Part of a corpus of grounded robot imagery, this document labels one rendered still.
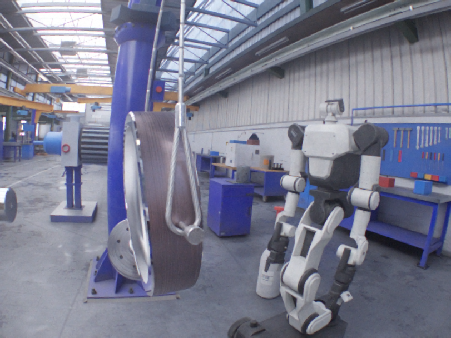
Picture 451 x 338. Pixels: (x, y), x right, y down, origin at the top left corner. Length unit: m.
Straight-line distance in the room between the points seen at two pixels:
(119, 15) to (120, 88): 0.59
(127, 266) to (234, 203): 2.69
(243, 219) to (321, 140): 2.47
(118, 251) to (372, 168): 1.00
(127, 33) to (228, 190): 2.23
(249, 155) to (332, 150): 5.86
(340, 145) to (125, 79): 1.56
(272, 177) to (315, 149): 4.81
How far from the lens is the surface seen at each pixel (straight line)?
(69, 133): 3.99
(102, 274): 2.31
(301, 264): 1.25
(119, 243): 0.81
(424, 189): 3.55
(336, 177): 1.18
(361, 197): 1.12
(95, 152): 3.94
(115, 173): 1.99
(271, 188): 6.03
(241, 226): 3.51
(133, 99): 1.98
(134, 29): 2.09
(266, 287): 2.17
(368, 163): 1.13
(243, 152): 6.84
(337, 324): 1.79
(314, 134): 1.22
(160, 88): 2.10
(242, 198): 3.40
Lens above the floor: 1.22
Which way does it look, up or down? 5 degrees down
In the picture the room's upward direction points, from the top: 4 degrees clockwise
